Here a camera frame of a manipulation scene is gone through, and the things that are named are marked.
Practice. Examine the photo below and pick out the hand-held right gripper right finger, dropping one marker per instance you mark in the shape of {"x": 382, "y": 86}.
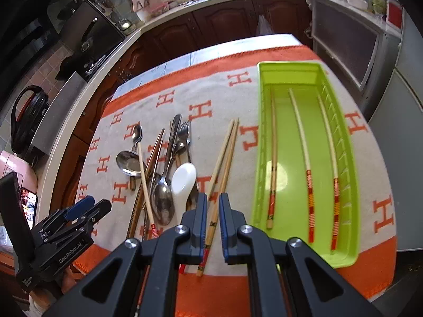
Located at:
{"x": 224, "y": 224}

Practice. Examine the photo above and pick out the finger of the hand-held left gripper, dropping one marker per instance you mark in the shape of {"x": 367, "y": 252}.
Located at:
{"x": 99, "y": 211}
{"x": 81, "y": 204}

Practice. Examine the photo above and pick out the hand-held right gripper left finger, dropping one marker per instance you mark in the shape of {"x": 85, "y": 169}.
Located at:
{"x": 203, "y": 219}

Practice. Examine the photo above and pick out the large steel spoon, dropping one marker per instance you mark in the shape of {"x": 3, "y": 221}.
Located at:
{"x": 163, "y": 199}

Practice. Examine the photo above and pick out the white ceramic spoon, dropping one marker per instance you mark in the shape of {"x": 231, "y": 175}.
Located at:
{"x": 184, "y": 178}

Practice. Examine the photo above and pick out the steel soup spoon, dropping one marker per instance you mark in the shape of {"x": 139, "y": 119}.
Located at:
{"x": 129, "y": 163}

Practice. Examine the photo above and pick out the bamboo chopstick with black mark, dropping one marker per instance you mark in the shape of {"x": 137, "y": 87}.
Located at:
{"x": 226, "y": 165}
{"x": 221, "y": 158}

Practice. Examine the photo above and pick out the white chopstick with red bands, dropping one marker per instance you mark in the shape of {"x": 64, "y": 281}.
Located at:
{"x": 301, "y": 132}
{"x": 328, "y": 132}
{"x": 143, "y": 171}

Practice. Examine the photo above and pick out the dark wooden chopstick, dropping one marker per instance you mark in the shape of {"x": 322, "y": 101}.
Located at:
{"x": 150, "y": 168}
{"x": 155, "y": 171}

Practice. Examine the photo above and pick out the green plastic utensil tray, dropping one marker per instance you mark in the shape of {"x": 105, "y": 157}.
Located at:
{"x": 290, "y": 132}

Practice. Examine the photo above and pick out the smartphone with lit screen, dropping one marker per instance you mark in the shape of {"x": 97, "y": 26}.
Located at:
{"x": 29, "y": 206}

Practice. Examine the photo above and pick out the pink rice cooker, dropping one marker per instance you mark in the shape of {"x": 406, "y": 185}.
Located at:
{"x": 15, "y": 168}

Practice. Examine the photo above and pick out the bamboo chopstick with red end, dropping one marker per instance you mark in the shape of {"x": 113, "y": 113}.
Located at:
{"x": 273, "y": 145}

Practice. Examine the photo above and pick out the steel stove guard panel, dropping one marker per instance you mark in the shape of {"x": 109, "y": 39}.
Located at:
{"x": 62, "y": 112}

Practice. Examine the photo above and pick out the black pressure cooker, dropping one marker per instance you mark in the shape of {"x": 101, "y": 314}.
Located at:
{"x": 28, "y": 122}

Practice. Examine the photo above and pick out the black wok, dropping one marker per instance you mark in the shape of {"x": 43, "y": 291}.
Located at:
{"x": 74, "y": 67}

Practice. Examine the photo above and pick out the orange and beige printed blanket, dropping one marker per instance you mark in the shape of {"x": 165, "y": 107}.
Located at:
{"x": 211, "y": 82}

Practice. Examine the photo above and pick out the black microwave oven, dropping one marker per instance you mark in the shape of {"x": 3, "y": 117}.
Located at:
{"x": 102, "y": 39}

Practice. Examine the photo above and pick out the black range hood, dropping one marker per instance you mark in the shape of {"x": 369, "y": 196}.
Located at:
{"x": 29, "y": 33}

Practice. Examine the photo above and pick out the small steel teapot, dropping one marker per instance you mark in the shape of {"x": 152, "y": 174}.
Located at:
{"x": 124, "y": 24}

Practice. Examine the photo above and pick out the grey refrigerator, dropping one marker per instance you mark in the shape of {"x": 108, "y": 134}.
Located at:
{"x": 396, "y": 145}

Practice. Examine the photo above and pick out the dark wooden base cabinets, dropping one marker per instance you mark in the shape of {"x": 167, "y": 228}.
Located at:
{"x": 214, "y": 23}

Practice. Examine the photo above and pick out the hanging plastic bag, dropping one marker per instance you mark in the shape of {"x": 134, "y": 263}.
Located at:
{"x": 264, "y": 25}

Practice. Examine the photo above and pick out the pink bowl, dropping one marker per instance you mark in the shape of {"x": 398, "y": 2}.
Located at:
{"x": 157, "y": 9}

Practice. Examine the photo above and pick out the grey cabinet with frosted doors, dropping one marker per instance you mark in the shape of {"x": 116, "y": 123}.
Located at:
{"x": 343, "y": 39}

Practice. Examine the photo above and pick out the white bowl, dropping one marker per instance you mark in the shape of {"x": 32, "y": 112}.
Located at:
{"x": 358, "y": 4}

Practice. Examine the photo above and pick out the clear bottle with label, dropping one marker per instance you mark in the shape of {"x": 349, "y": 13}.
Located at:
{"x": 377, "y": 3}

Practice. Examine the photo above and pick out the red label jar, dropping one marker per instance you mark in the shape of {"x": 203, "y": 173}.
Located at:
{"x": 395, "y": 16}

